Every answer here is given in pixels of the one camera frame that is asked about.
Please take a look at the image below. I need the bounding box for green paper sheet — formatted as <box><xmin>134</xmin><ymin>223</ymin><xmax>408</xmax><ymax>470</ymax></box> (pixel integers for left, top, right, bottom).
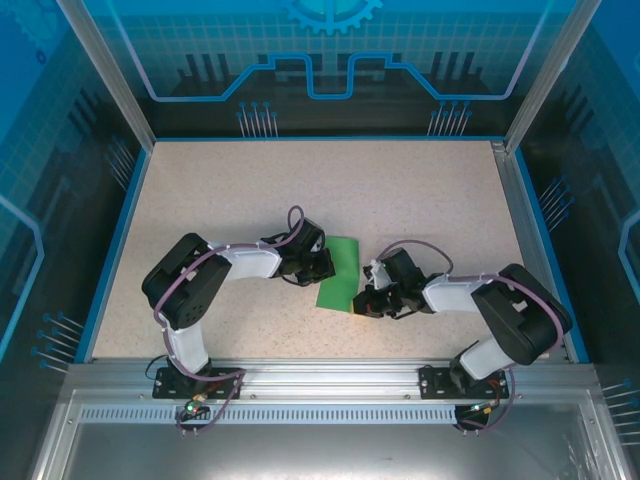
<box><xmin>315</xmin><ymin>233</ymin><xmax>361</xmax><ymax>315</ymax></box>

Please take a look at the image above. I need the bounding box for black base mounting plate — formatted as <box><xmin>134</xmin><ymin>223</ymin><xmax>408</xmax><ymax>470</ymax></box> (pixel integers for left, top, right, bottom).
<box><xmin>417</xmin><ymin>364</ymin><xmax>507</xmax><ymax>401</ymax></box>
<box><xmin>152</xmin><ymin>366</ymin><xmax>245</xmax><ymax>401</ymax></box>

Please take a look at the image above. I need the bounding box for connector with green LED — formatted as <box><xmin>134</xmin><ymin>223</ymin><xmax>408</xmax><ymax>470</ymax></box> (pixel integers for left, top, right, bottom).
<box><xmin>467</xmin><ymin>399</ymin><xmax>503</xmax><ymax>417</ymax></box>
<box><xmin>180</xmin><ymin>392</ymin><xmax>211</xmax><ymax>420</ymax></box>

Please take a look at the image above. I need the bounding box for blue table edge strip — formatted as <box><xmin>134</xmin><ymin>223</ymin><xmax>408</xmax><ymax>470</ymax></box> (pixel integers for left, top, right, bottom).
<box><xmin>508</xmin><ymin>148</ymin><xmax>592</xmax><ymax>365</ymax></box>
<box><xmin>73</xmin><ymin>146</ymin><xmax>154</xmax><ymax>365</ymax></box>

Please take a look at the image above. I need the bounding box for wide aluminium base rail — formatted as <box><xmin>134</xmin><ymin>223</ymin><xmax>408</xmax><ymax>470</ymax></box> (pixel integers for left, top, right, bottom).
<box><xmin>64</xmin><ymin>357</ymin><xmax>599</xmax><ymax>402</ymax></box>

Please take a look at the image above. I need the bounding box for slotted grey cable duct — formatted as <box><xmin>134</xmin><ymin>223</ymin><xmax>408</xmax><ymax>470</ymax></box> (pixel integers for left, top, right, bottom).
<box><xmin>78</xmin><ymin>404</ymin><xmax>464</xmax><ymax>427</ymax></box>

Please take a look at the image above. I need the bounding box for aluminium side rail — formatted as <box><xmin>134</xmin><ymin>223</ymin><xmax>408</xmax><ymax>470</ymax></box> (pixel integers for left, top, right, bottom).
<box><xmin>491</xmin><ymin>141</ymin><xmax>575</xmax><ymax>362</ymax></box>

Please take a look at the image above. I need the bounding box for steel tray with aluminium frame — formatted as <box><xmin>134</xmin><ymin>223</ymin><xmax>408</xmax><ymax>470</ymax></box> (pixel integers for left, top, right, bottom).
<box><xmin>30</xmin><ymin>388</ymin><xmax>634</xmax><ymax>480</ymax></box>

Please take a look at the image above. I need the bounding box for thin black cable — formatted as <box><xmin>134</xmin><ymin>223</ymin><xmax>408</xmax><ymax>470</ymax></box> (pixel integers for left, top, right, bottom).
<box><xmin>144</xmin><ymin>354</ymin><xmax>169</xmax><ymax>384</ymax></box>

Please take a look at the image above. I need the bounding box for aluminium corner post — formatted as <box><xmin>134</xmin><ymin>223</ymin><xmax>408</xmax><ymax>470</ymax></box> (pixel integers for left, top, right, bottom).
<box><xmin>54</xmin><ymin>0</ymin><xmax>156</xmax><ymax>151</ymax></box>
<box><xmin>503</xmin><ymin>0</ymin><xmax>606</xmax><ymax>154</ymax></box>

